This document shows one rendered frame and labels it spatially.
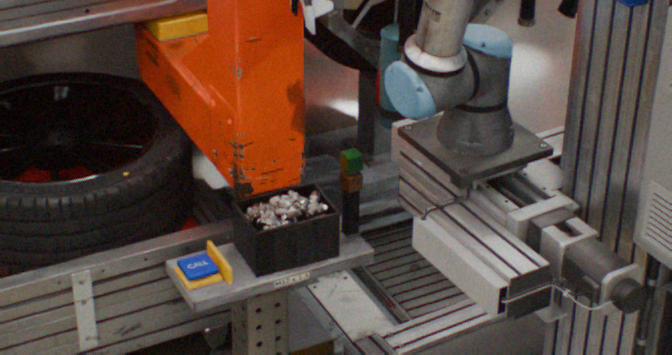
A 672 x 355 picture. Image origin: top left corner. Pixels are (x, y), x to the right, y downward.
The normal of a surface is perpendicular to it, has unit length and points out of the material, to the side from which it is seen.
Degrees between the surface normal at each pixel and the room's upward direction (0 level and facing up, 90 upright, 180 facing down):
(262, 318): 90
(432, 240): 90
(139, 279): 90
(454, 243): 0
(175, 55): 0
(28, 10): 90
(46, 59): 0
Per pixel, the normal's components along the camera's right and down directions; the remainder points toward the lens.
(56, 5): 0.45, 0.47
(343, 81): 0.01, -0.86
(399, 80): -0.79, 0.42
